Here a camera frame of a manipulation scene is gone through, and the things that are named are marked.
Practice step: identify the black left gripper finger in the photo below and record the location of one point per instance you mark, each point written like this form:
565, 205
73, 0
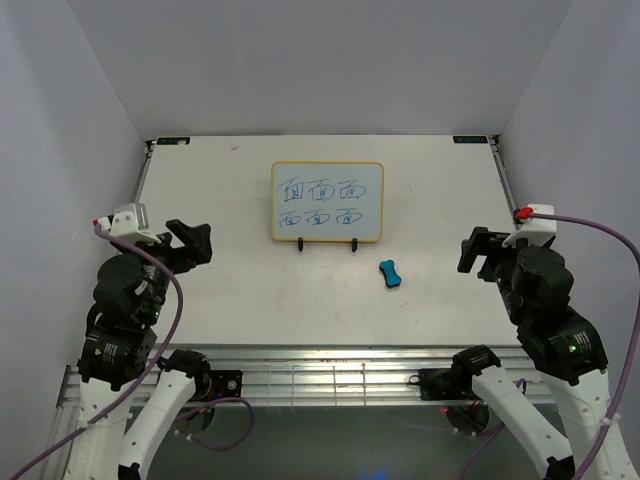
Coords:
197, 246
162, 242

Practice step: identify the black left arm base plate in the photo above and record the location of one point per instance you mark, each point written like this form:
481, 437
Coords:
223, 384

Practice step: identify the yellow framed small whiteboard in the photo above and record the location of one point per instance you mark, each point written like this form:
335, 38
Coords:
327, 201

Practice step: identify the left blue corner label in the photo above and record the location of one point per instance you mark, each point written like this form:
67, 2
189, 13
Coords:
173, 141

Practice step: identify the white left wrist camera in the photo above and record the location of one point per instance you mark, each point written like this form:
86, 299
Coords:
128, 222

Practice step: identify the black wire whiteboard stand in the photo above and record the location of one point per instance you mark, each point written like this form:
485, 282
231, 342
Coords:
302, 242

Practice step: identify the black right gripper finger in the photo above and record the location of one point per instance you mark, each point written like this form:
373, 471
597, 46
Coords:
487, 270
472, 247

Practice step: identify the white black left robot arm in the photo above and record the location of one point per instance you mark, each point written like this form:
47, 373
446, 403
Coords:
129, 399

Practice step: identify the blue whiteboard eraser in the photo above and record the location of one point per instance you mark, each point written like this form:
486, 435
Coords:
391, 277

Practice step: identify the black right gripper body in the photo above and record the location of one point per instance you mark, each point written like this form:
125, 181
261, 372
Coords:
503, 253

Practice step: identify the right blue corner label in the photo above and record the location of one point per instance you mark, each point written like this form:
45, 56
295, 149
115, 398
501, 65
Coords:
470, 139

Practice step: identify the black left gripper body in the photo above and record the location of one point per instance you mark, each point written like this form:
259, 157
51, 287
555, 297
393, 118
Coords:
176, 259

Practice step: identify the blue corner label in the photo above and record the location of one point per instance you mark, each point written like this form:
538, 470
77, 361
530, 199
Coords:
173, 141
470, 139

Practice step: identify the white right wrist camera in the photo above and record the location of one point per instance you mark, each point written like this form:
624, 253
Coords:
532, 231

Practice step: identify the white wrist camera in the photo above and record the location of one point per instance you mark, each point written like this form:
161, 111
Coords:
532, 231
128, 222

